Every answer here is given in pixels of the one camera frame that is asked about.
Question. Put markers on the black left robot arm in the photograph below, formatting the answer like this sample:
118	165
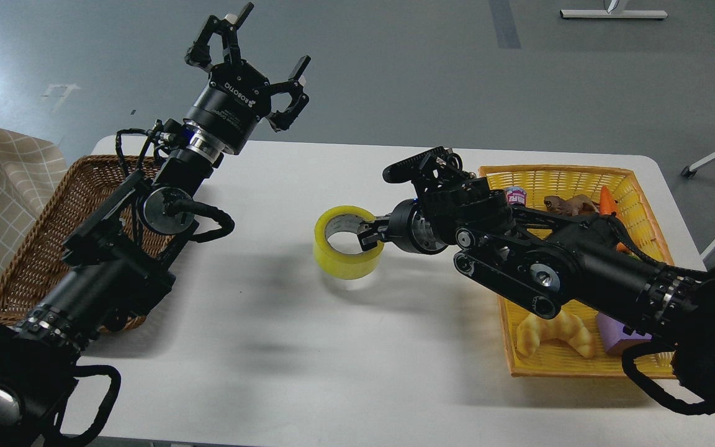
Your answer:
120	256

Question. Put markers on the yellow tape roll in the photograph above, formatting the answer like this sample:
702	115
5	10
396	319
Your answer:
347	266

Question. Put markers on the pink drink can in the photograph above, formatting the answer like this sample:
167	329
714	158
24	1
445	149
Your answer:
516	195

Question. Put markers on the purple foam block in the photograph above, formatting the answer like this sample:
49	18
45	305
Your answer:
615	340

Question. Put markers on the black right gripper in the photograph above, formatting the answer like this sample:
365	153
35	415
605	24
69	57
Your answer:
405	226

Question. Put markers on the white stand base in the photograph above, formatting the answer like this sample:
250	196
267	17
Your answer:
602	14

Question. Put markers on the toy carrot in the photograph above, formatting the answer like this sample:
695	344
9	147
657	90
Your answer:
609	206

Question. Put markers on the brown wicker basket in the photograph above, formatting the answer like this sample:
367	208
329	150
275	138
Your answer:
37	266

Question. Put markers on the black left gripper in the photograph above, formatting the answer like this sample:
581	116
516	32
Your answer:
230	112

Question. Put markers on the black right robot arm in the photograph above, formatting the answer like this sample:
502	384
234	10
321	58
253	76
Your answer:
540	261

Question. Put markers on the toy croissant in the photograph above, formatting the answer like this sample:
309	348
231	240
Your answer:
565	327

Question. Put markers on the yellow plastic basket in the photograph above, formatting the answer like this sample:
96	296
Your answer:
555	358

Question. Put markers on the brown toy animal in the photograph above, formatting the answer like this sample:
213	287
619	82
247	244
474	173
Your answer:
577	205

